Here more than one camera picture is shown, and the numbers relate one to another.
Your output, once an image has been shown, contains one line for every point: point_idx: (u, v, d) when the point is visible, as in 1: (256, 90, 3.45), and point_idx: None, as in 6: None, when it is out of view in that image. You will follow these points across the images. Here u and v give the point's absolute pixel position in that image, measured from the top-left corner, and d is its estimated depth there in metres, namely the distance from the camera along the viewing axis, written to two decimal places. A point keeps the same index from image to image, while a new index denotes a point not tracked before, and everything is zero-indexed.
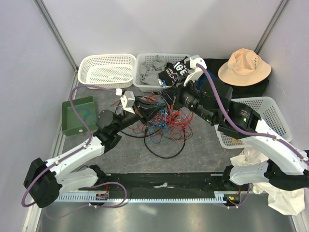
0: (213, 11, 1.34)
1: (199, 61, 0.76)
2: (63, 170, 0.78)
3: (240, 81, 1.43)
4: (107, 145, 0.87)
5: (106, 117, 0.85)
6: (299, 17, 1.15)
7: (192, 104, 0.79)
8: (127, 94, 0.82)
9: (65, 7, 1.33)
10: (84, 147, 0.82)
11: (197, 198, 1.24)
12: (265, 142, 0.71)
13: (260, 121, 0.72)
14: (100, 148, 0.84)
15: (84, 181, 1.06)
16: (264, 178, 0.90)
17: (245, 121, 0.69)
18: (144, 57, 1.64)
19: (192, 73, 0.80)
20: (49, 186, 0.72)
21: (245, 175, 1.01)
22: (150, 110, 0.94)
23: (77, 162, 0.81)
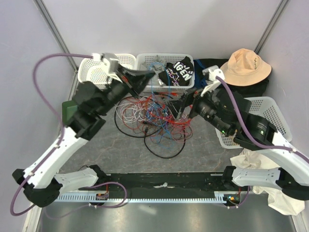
0: (213, 11, 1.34)
1: (218, 72, 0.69)
2: (42, 178, 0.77)
3: (240, 82, 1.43)
4: (87, 132, 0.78)
5: (85, 92, 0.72)
6: (300, 16, 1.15)
7: (208, 115, 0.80)
8: (107, 55, 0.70)
9: (65, 8, 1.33)
10: (56, 147, 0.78)
11: (197, 198, 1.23)
12: (282, 154, 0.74)
13: (276, 133, 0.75)
14: (77, 140, 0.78)
15: (85, 181, 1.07)
16: (274, 185, 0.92)
17: (262, 134, 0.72)
18: (144, 57, 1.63)
19: (209, 85, 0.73)
20: (32, 196, 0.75)
21: (250, 179, 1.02)
22: (139, 80, 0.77)
23: (54, 164, 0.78)
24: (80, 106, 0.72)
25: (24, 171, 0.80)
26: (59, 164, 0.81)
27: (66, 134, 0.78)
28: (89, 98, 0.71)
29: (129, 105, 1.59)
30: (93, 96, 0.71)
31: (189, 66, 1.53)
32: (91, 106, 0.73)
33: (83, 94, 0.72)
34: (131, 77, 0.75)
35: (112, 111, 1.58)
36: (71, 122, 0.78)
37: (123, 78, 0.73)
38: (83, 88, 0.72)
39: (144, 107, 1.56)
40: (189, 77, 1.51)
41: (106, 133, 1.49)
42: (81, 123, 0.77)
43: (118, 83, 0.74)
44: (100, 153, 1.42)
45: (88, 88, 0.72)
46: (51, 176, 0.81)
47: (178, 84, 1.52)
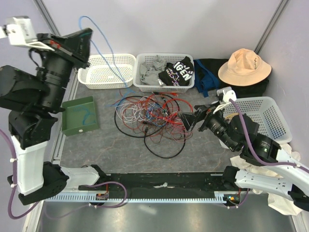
0: (212, 12, 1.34)
1: (231, 94, 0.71)
2: (25, 187, 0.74)
3: (240, 81, 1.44)
4: (27, 137, 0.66)
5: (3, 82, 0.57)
6: (299, 17, 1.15)
7: (218, 131, 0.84)
8: (10, 21, 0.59)
9: (65, 7, 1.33)
10: (15, 160, 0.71)
11: (197, 198, 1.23)
12: (286, 169, 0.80)
13: (281, 150, 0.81)
14: (26, 150, 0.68)
15: (89, 177, 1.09)
16: (285, 195, 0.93)
17: (265, 152, 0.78)
18: (144, 57, 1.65)
19: (221, 105, 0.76)
20: (27, 200, 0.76)
21: (256, 184, 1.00)
22: (73, 41, 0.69)
23: (25, 172, 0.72)
24: None
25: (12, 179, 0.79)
26: (33, 168, 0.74)
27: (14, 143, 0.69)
28: (8, 91, 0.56)
29: (129, 105, 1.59)
30: (14, 89, 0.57)
31: (189, 66, 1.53)
32: (22, 101, 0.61)
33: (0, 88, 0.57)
34: (63, 41, 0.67)
35: (112, 111, 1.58)
36: (12, 128, 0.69)
37: (52, 43, 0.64)
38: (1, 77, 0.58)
39: (144, 107, 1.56)
40: (189, 77, 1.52)
41: (106, 133, 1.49)
42: (19, 125, 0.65)
43: (54, 59, 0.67)
44: (99, 153, 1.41)
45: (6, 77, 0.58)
46: (37, 178, 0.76)
47: (178, 84, 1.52)
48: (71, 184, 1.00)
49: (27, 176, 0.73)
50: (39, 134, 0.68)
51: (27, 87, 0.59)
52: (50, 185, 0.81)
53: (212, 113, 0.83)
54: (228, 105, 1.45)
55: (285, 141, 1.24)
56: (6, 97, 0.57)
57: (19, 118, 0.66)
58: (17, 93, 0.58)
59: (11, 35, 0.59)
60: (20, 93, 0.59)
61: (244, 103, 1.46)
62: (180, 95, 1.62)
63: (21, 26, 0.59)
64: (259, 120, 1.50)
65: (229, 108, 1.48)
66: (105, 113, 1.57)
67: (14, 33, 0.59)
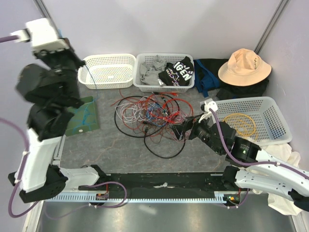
0: (212, 12, 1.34)
1: (212, 104, 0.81)
2: (28, 183, 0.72)
3: (240, 82, 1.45)
4: (47, 129, 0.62)
5: (32, 79, 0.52)
6: (299, 17, 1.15)
7: (204, 137, 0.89)
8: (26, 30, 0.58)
9: (65, 8, 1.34)
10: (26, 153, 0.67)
11: (197, 198, 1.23)
12: (268, 168, 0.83)
13: (260, 150, 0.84)
14: (42, 142, 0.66)
15: (89, 177, 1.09)
16: (286, 195, 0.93)
17: (245, 153, 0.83)
18: (144, 57, 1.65)
19: (205, 114, 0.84)
20: (28, 199, 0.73)
21: (256, 184, 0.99)
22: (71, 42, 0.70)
23: (35, 166, 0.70)
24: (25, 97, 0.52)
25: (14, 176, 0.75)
26: (42, 164, 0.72)
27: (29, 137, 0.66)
28: (35, 86, 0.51)
29: (129, 105, 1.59)
30: (42, 84, 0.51)
31: (189, 66, 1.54)
32: (45, 96, 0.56)
33: (24, 86, 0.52)
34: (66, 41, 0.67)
35: (112, 111, 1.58)
36: (30, 122, 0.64)
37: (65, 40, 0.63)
38: (27, 74, 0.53)
39: (144, 107, 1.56)
40: (189, 77, 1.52)
41: (106, 133, 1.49)
42: (37, 120, 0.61)
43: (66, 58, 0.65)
44: (99, 153, 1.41)
45: (34, 72, 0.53)
46: (42, 176, 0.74)
47: (178, 84, 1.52)
48: (71, 184, 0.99)
49: (34, 172, 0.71)
50: (58, 127, 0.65)
51: (54, 81, 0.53)
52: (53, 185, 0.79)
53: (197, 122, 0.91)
54: (228, 105, 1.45)
55: (285, 141, 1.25)
56: (31, 93, 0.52)
57: (39, 112, 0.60)
58: (44, 88, 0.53)
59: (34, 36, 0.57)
60: (46, 88, 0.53)
61: (243, 103, 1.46)
62: (180, 95, 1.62)
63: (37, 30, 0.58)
64: (259, 120, 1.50)
65: (229, 109, 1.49)
66: (105, 113, 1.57)
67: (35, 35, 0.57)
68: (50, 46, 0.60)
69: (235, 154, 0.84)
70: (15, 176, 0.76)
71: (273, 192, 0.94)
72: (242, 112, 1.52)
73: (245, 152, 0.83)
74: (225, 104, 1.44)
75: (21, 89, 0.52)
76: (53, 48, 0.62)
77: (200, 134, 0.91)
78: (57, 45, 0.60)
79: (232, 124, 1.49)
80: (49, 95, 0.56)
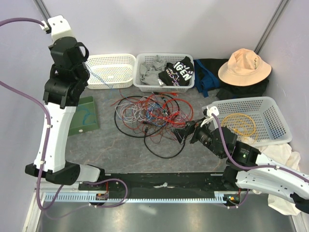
0: (212, 12, 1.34)
1: (214, 108, 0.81)
2: (53, 162, 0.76)
3: (240, 82, 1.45)
4: (68, 94, 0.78)
5: (65, 44, 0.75)
6: (299, 16, 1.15)
7: (206, 141, 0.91)
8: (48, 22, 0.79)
9: (65, 8, 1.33)
10: (49, 126, 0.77)
11: (197, 198, 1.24)
12: (267, 171, 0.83)
13: (260, 154, 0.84)
14: (65, 109, 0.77)
15: (91, 171, 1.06)
16: (286, 198, 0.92)
17: (245, 157, 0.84)
18: (144, 57, 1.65)
19: (207, 119, 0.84)
20: (56, 179, 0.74)
21: (257, 185, 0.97)
22: None
23: (58, 140, 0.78)
24: (63, 56, 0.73)
25: (35, 164, 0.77)
26: (63, 139, 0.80)
27: (50, 110, 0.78)
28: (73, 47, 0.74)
29: (129, 105, 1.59)
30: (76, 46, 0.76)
31: (189, 66, 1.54)
32: (73, 61, 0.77)
33: (62, 48, 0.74)
34: None
35: (112, 111, 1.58)
36: (48, 96, 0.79)
37: None
38: (61, 43, 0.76)
39: (144, 107, 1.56)
40: (189, 77, 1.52)
41: (106, 133, 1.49)
42: (58, 90, 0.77)
43: None
44: (99, 153, 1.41)
45: (65, 40, 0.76)
46: (63, 155, 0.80)
47: (178, 84, 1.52)
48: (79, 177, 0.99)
49: (58, 147, 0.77)
50: (76, 95, 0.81)
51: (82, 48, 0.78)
52: (73, 166, 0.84)
53: (199, 126, 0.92)
54: (228, 105, 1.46)
55: (285, 141, 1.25)
56: (68, 50, 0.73)
57: (59, 83, 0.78)
58: (76, 50, 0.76)
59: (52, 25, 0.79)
60: (77, 53, 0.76)
61: (244, 103, 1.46)
62: (180, 95, 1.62)
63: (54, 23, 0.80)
64: (259, 120, 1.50)
65: (229, 109, 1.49)
66: (105, 113, 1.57)
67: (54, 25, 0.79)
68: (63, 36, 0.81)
69: (235, 158, 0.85)
70: (34, 166, 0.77)
71: (274, 194, 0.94)
72: (242, 112, 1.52)
73: (244, 156, 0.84)
74: (225, 104, 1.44)
75: (57, 51, 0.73)
76: None
77: (201, 137, 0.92)
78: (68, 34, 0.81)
79: (232, 124, 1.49)
80: (76, 60, 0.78)
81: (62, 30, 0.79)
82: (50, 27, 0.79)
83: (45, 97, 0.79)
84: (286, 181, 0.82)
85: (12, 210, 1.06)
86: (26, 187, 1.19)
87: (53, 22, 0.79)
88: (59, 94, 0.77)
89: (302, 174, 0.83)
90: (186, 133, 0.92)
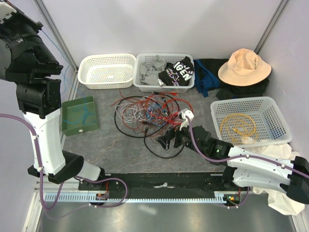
0: (212, 12, 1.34)
1: (188, 112, 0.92)
2: (52, 168, 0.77)
3: (240, 82, 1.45)
4: (45, 103, 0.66)
5: (4, 56, 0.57)
6: (300, 16, 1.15)
7: (187, 143, 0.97)
8: None
9: (64, 8, 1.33)
10: (36, 137, 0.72)
11: (197, 198, 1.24)
12: (240, 161, 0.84)
13: (232, 146, 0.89)
14: (46, 118, 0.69)
15: (91, 170, 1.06)
16: (279, 189, 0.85)
17: (218, 152, 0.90)
18: (144, 57, 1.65)
19: (184, 123, 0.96)
20: (59, 180, 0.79)
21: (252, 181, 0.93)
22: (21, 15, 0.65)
23: (49, 147, 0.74)
24: (9, 78, 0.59)
25: (35, 167, 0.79)
26: (55, 143, 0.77)
27: (32, 121, 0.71)
28: (11, 61, 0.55)
29: (130, 105, 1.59)
30: (14, 57, 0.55)
31: (189, 66, 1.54)
32: (26, 70, 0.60)
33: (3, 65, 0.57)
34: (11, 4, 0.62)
35: (113, 111, 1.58)
36: (23, 105, 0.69)
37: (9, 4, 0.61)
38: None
39: (144, 107, 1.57)
40: (189, 77, 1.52)
41: (106, 133, 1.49)
42: (31, 99, 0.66)
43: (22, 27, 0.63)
44: (99, 153, 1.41)
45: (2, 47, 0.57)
46: (60, 156, 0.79)
47: (178, 84, 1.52)
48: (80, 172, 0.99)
49: (52, 154, 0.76)
50: (53, 99, 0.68)
51: (23, 50, 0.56)
52: (72, 163, 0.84)
53: (178, 130, 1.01)
54: (228, 105, 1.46)
55: (285, 141, 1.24)
56: (9, 69, 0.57)
57: (29, 90, 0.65)
58: (19, 60, 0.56)
59: None
60: (21, 61, 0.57)
61: (243, 103, 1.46)
62: (180, 95, 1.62)
63: None
64: (259, 120, 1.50)
65: (229, 108, 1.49)
66: (105, 113, 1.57)
67: None
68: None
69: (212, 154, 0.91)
70: (35, 167, 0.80)
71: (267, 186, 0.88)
72: (242, 111, 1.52)
73: (218, 151, 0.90)
74: (225, 104, 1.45)
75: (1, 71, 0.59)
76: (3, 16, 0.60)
77: (183, 140, 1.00)
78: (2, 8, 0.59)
79: (232, 124, 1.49)
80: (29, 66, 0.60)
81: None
82: None
83: (21, 107, 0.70)
84: (261, 168, 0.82)
85: (12, 210, 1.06)
86: (26, 187, 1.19)
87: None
88: (34, 104, 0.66)
89: (275, 159, 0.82)
90: (168, 137, 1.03)
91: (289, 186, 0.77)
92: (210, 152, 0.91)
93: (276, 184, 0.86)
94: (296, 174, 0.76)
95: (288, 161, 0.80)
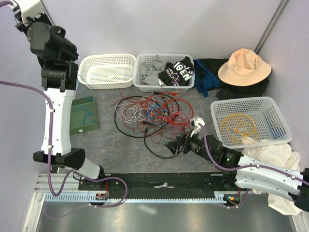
0: (212, 12, 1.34)
1: (199, 119, 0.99)
2: (63, 146, 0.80)
3: (240, 82, 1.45)
4: (67, 78, 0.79)
5: (41, 35, 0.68)
6: (300, 17, 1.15)
7: (197, 149, 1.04)
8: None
9: (64, 8, 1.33)
10: (52, 111, 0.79)
11: (197, 198, 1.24)
12: (249, 170, 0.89)
13: (243, 156, 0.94)
14: (65, 92, 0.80)
15: (91, 170, 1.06)
16: (286, 196, 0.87)
17: (229, 161, 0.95)
18: (144, 57, 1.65)
19: (196, 129, 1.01)
20: (65, 160, 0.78)
21: (257, 184, 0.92)
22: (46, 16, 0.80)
23: (62, 123, 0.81)
24: (44, 51, 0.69)
25: (42, 150, 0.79)
26: (66, 124, 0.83)
27: (51, 95, 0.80)
28: (49, 37, 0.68)
29: (130, 105, 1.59)
30: (52, 34, 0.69)
31: (189, 66, 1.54)
32: (56, 49, 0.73)
33: (38, 42, 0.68)
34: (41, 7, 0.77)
35: (113, 111, 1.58)
36: (46, 82, 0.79)
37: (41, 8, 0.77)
38: (35, 32, 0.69)
39: (144, 107, 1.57)
40: (189, 77, 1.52)
41: (106, 133, 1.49)
42: (55, 76, 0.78)
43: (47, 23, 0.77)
44: (99, 153, 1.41)
45: (37, 28, 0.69)
46: (68, 140, 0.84)
47: (178, 84, 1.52)
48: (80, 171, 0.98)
49: (63, 133, 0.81)
50: (73, 78, 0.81)
51: (56, 31, 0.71)
52: (77, 150, 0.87)
53: (189, 137, 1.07)
54: (228, 105, 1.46)
55: (285, 141, 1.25)
56: (47, 44, 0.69)
57: (54, 69, 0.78)
58: (54, 38, 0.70)
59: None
60: (55, 39, 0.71)
61: (243, 103, 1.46)
62: (180, 95, 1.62)
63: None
64: (259, 120, 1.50)
65: (229, 109, 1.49)
66: (105, 113, 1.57)
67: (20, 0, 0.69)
68: (33, 12, 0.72)
69: (221, 163, 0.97)
70: (40, 152, 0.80)
71: (273, 192, 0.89)
72: (242, 112, 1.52)
73: (228, 159, 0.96)
74: (225, 104, 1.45)
75: (35, 47, 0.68)
76: (35, 14, 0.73)
77: (193, 147, 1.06)
78: (37, 8, 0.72)
79: (232, 124, 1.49)
80: (59, 46, 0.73)
81: (29, 6, 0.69)
82: (18, 4, 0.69)
83: (44, 85, 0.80)
84: (271, 178, 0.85)
85: (12, 210, 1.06)
86: (27, 187, 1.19)
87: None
88: (57, 79, 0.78)
89: (285, 170, 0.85)
90: (178, 143, 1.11)
91: (299, 196, 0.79)
92: (220, 160, 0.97)
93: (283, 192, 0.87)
94: (306, 186, 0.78)
95: (298, 172, 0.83)
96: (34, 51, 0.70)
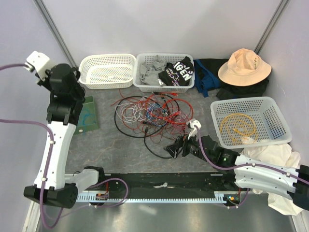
0: (212, 12, 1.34)
1: (195, 122, 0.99)
2: (56, 180, 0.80)
3: (240, 82, 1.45)
4: (72, 113, 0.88)
5: (61, 71, 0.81)
6: (300, 17, 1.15)
7: (195, 151, 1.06)
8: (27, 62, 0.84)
9: (64, 7, 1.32)
10: (52, 142, 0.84)
11: (197, 198, 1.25)
12: (246, 170, 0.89)
13: (239, 155, 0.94)
14: (68, 125, 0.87)
15: (88, 175, 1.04)
16: (284, 195, 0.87)
17: (226, 160, 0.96)
18: (144, 57, 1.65)
19: (192, 131, 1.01)
20: (58, 195, 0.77)
21: (256, 184, 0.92)
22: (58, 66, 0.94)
23: (60, 155, 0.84)
24: (61, 84, 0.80)
25: (35, 183, 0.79)
26: (63, 157, 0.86)
27: (53, 129, 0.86)
28: (68, 73, 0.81)
29: (130, 105, 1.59)
30: (70, 72, 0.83)
31: (189, 66, 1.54)
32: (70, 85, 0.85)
33: (58, 76, 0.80)
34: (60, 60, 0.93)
35: (113, 111, 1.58)
36: (51, 116, 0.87)
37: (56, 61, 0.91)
38: (56, 69, 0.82)
39: (144, 107, 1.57)
40: (189, 77, 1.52)
41: (106, 133, 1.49)
42: (61, 110, 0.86)
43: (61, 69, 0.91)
44: (99, 153, 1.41)
45: (59, 67, 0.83)
46: (63, 173, 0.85)
47: (178, 84, 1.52)
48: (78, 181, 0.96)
49: (59, 166, 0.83)
50: (77, 114, 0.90)
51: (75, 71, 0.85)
52: (72, 185, 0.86)
53: (186, 139, 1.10)
54: (228, 105, 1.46)
55: (285, 141, 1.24)
56: (65, 78, 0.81)
57: (61, 106, 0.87)
58: (71, 75, 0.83)
59: (29, 63, 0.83)
60: (72, 78, 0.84)
61: (244, 103, 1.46)
62: (180, 95, 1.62)
63: (31, 60, 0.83)
64: (259, 120, 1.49)
65: (229, 109, 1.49)
66: (105, 113, 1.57)
67: (34, 62, 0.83)
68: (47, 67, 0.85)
69: (218, 163, 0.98)
70: (32, 186, 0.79)
71: (272, 191, 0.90)
72: (242, 112, 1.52)
73: (225, 159, 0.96)
74: (225, 104, 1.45)
75: (55, 79, 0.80)
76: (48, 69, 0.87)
77: (191, 149, 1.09)
78: (49, 64, 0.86)
79: (232, 124, 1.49)
80: (73, 83, 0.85)
81: (42, 64, 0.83)
82: (33, 65, 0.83)
83: (49, 118, 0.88)
84: (268, 176, 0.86)
85: (12, 210, 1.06)
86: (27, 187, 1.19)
87: (33, 60, 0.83)
88: (63, 113, 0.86)
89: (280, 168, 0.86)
90: (177, 146, 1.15)
91: (295, 193, 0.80)
92: (217, 160, 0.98)
93: (282, 191, 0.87)
94: (301, 183, 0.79)
95: (294, 170, 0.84)
96: (51, 84, 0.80)
